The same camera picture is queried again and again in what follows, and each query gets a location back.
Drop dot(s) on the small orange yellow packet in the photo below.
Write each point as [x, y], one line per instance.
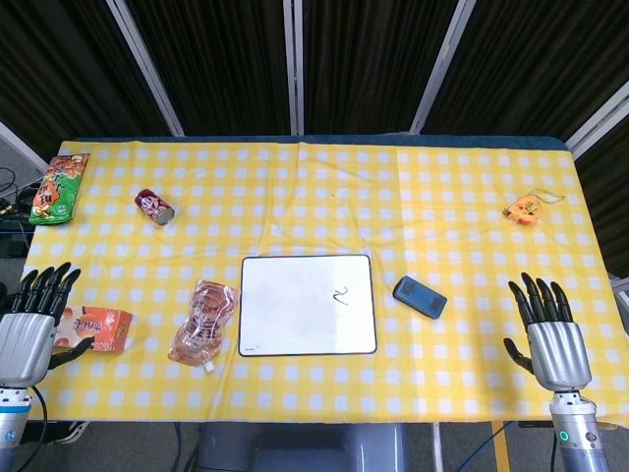
[526, 209]

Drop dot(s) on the white drawing board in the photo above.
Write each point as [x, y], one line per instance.
[304, 314]

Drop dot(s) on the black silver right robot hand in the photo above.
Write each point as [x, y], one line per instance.
[557, 351]

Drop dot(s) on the white partition frame post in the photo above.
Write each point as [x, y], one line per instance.
[19, 145]
[294, 69]
[147, 69]
[440, 69]
[599, 123]

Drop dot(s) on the red drink can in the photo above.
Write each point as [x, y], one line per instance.
[153, 205]

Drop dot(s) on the dark blue eraser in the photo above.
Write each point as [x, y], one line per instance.
[419, 297]

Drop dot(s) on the green orange snack bag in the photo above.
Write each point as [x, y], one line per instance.
[56, 192]

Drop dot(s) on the yellow white checked tablecloth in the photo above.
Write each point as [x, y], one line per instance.
[314, 206]

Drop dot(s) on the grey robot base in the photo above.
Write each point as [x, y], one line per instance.
[300, 447]

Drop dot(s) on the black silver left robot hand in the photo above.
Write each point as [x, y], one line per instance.
[24, 349]

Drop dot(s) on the orange white carton box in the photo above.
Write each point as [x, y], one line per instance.
[105, 327]

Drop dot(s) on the white table leg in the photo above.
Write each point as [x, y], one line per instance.
[437, 447]

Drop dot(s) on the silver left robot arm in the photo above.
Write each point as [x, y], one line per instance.
[12, 428]

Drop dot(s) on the dark brown pleated curtain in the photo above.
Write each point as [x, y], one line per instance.
[363, 64]
[609, 196]
[59, 74]
[221, 64]
[531, 64]

